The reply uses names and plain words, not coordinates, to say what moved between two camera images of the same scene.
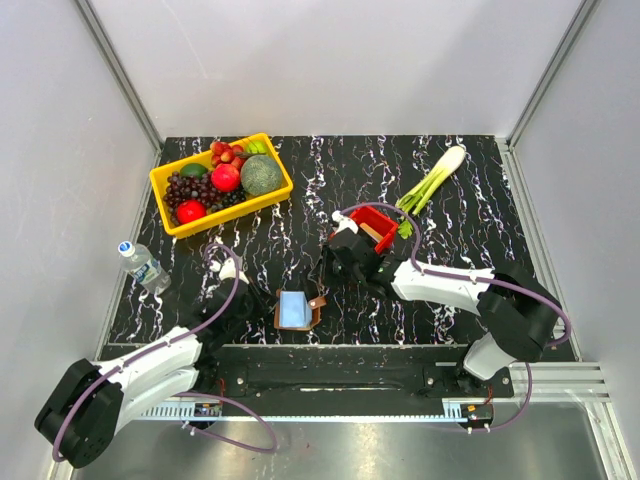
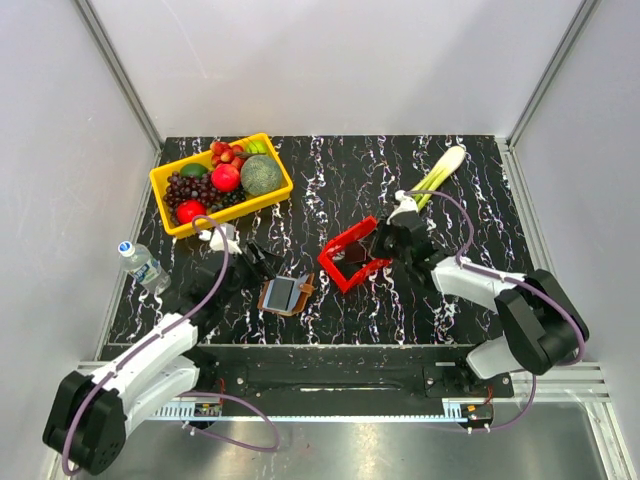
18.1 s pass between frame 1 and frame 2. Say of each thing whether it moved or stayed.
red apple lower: stayed
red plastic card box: moved
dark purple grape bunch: stayed
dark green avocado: stayed
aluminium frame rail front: stayed
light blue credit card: moved
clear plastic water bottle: stayed
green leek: stayed
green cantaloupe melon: stayed
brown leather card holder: moved
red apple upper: stayed
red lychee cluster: stayed
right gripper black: moved
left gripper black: moved
